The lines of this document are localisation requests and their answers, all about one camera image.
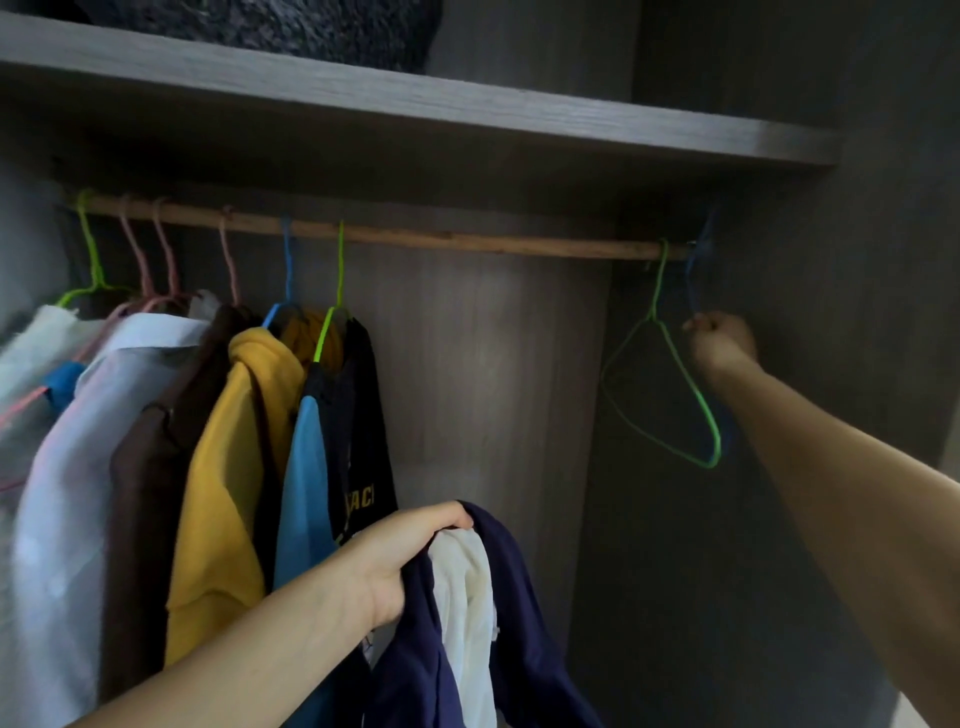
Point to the person's left hand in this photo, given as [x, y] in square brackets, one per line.
[398, 563]

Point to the person's right hand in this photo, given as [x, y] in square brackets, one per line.
[720, 345]

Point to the white jacket with navy stripes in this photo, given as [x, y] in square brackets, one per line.
[480, 630]

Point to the teal cartoon print shirt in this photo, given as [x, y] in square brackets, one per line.
[305, 495]

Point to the grey wardrobe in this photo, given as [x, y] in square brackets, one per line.
[495, 375]

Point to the white shirt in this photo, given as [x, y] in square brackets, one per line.
[75, 525]

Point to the blue garment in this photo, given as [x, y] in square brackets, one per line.
[63, 386]

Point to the white fluffy sweater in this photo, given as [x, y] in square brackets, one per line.
[30, 353]

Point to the person's left forearm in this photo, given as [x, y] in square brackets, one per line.
[225, 660]

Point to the person's right forearm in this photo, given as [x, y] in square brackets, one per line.
[855, 510]

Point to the wooden hanging rod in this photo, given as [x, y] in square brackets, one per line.
[450, 237]

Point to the dark fluffy blanket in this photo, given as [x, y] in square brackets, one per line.
[285, 30]

